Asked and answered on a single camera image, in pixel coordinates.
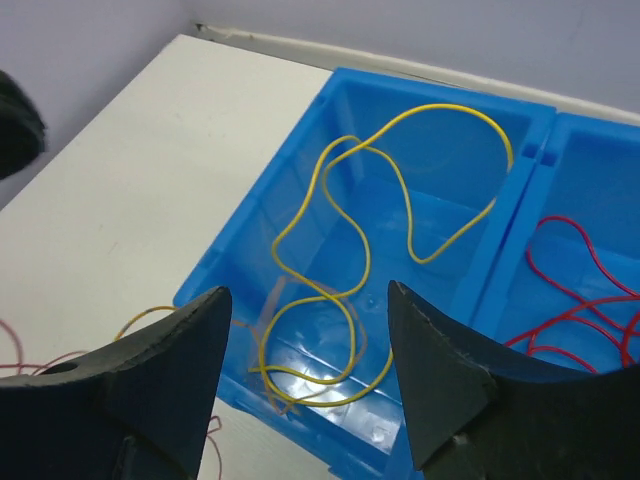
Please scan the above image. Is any blue three-compartment plastic bin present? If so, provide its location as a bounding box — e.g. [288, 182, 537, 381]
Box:
[174, 69, 639, 479]

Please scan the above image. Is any thick dark red wire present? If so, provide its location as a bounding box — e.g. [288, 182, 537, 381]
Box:
[504, 214, 640, 374]

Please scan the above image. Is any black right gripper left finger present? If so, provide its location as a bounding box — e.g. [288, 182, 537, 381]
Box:
[1, 287, 232, 479]

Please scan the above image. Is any aluminium table edge rail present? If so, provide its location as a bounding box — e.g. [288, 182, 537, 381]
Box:
[194, 22, 640, 126]

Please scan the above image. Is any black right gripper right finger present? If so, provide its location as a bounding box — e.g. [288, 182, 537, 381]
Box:
[388, 281, 639, 479]

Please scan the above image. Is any red wire bundle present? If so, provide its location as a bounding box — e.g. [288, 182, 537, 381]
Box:
[0, 319, 224, 480]

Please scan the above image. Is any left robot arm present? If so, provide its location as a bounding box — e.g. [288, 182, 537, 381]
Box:
[0, 71, 46, 180]

